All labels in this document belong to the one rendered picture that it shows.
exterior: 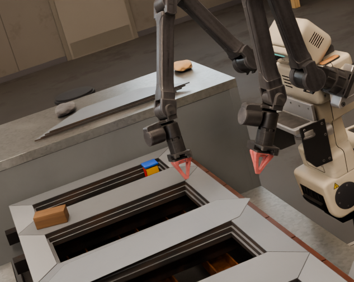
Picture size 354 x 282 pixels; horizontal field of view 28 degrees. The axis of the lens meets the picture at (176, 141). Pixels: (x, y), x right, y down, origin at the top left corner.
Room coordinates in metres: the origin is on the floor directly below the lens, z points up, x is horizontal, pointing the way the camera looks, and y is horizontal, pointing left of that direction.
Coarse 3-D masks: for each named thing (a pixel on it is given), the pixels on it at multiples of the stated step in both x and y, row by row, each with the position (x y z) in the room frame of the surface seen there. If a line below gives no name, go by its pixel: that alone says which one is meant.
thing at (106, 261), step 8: (104, 248) 2.09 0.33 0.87; (88, 256) 2.06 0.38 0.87; (96, 256) 2.05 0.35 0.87; (104, 256) 2.03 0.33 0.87; (112, 256) 2.02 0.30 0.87; (96, 264) 1.99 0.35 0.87; (104, 264) 1.98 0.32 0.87; (112, 264) 1.97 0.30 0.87; (120, 264) 1.95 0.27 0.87; (104, 272) 1.93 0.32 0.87
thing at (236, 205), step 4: (220, 200) 2.21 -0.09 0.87; (224, 200) 2.20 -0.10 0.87; (228, 200) 2.19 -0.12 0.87; (232, 200) 2.18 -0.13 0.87; (236, 200) 2.17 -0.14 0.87; (240, 200) 2.16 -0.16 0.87; (224, 204) 2.17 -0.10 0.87; (228, 204) 2.16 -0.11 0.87; (232, 204) 2.15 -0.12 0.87; (236, 204) 2.14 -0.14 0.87; (240, 204) 2.13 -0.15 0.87; (244, 204) 2.13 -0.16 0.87; (228, 208) 2.13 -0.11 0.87; (232, 208) 2.12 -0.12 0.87; (236, 208) 2.11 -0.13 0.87; (240, 208) 2.10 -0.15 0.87; (244, 208) 2.10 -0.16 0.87; (236, 212) 2.08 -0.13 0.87; (240, 212) 2.08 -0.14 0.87
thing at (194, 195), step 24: (72, 192) 2.70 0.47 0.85; (96, 192) 2.71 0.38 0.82; (168, 192) 2.45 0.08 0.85; (192, 192) 2.38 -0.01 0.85; (96, 216) 2.38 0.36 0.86; (120, 216) 2.39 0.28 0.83; (48, 240) 2.31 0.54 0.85; (120, 240) 2.12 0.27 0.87; (192, 240) 2.00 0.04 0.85; (216, 240) 2.01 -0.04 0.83; (240, 240) 1.96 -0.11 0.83; (144, 264) 1.95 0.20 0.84
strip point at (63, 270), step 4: (60, 268) 2.04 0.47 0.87; (64, 268) 2.03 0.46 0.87; (56, 272) 2.01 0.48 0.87; (60, 272) 2.00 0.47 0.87; (64, 272) 2.00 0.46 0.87; (68, 272) 1.99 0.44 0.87; (56, 276) 1.99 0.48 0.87; (60, 276) 1.98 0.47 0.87; (64, 276) 1.97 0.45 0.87; (68, 276) 1.96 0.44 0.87; (52, 280) 1.97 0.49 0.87; (56, 280) 1.96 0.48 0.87; (60, 280) 1.95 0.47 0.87; (64, 280) 1.95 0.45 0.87; (68, 280) 1.94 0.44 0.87; (72, 280) 1.93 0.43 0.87
